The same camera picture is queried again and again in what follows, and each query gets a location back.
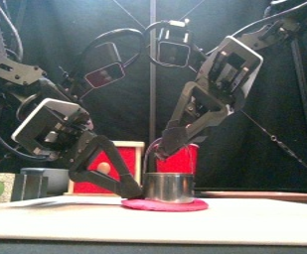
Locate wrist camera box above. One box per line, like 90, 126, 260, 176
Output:
154, 19, 193, 68
82, 42, 128, 89

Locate black right camera cable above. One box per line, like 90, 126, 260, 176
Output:
142, 19, 173, 68

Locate round wooden drawer knob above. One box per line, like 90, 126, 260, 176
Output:
95, 162, 111, 176

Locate grey vertical frame pole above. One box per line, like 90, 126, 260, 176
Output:
148, 0, 158, 144

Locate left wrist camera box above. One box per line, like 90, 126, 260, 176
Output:
82, 42, 128, 89

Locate round metal dough cutter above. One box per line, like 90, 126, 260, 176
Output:
141, 138, 197, 204

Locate flat pink dough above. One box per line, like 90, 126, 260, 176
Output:
119, 196, 211, 213

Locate black camera cable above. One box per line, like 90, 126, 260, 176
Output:
77, 27, 146, 75
142, 19, 173, 68

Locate white cutting board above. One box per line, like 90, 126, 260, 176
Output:
0, 194, 307, 248

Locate red drawer with wooden frame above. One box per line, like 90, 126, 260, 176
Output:
66, 140, 146, 196

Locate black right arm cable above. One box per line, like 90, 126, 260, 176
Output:
205, 0, 307, 57

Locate diagonal brace wire with turnbuckle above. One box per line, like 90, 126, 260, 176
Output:
240, 110, 307, 182

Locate red plastic cup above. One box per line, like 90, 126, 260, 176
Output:
154, 142, 201, 175

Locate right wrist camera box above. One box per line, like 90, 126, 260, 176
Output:
154, 19, 193, 68

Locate black left camera cable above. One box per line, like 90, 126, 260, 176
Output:
77, 27, 146, 75

